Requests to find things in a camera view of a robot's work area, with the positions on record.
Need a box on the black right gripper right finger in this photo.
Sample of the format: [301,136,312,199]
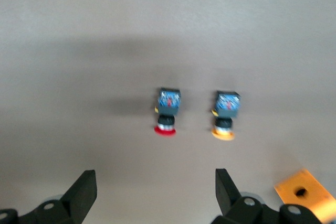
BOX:
[212,168,323,224]

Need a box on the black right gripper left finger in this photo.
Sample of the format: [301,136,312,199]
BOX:
[0,170,97,224]

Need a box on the red mushroom push button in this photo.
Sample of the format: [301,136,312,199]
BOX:
[153,87,182,138]

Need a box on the yellow mushroom push button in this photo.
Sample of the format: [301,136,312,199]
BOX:
[211,90,241,142]

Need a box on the orange box with hole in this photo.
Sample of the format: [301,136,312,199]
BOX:
[274,167,336,224]

